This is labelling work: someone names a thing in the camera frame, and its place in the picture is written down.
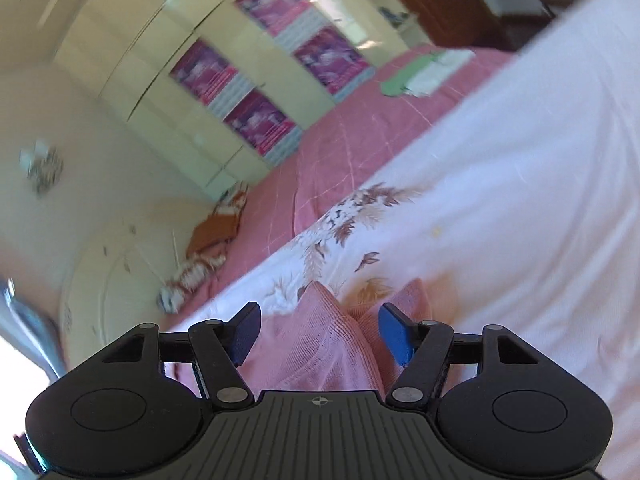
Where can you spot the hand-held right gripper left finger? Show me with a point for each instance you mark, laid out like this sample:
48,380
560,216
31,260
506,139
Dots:
246,332

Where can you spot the purple wall poster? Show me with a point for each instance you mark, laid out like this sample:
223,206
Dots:
260,122
207,72
275,2
330,60

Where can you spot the blue curtain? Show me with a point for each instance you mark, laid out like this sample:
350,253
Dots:
30,320

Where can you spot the brown floral pillow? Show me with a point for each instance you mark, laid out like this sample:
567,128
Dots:
190,280

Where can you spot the white folded cloth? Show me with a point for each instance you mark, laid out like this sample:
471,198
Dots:
440,72

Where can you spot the cream round headboard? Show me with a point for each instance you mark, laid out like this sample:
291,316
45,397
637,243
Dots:
115,270

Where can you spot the orange striped pillow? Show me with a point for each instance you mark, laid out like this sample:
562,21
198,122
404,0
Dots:
215,225

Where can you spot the brown wooden door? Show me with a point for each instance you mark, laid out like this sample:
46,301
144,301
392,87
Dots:
440,0

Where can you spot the white floral bed sheet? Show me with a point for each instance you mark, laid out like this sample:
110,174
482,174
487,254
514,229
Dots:
525,185

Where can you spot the pink sweater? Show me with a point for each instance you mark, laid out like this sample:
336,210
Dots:
320,342

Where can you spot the window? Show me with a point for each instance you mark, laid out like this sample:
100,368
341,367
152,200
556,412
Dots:
17,380

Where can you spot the green folded cloth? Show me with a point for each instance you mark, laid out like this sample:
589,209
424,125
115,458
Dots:
400,80

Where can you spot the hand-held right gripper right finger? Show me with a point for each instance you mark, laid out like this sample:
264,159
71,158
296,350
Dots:
395,332

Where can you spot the pink quilted bedspread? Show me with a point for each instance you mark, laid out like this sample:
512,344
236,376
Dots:
350,150

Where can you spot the cream wardrobe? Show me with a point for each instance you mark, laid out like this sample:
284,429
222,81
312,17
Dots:
165,120

